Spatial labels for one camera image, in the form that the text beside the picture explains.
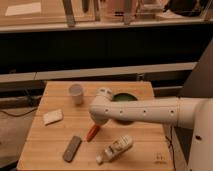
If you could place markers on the white ceramic cup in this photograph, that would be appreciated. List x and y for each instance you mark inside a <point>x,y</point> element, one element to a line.
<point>76,93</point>

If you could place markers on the white plastic bottle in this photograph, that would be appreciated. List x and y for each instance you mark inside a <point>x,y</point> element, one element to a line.
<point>115,149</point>

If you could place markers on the white soap bar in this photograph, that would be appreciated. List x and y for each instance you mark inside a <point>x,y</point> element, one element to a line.
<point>52,116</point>

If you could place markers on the grey rectangular sponge block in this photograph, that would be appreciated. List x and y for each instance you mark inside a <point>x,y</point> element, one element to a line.
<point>72,148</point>

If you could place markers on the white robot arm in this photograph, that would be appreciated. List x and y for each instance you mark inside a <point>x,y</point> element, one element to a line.
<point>191,113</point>

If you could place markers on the green bowl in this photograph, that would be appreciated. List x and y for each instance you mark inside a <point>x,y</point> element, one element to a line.
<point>124,97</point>

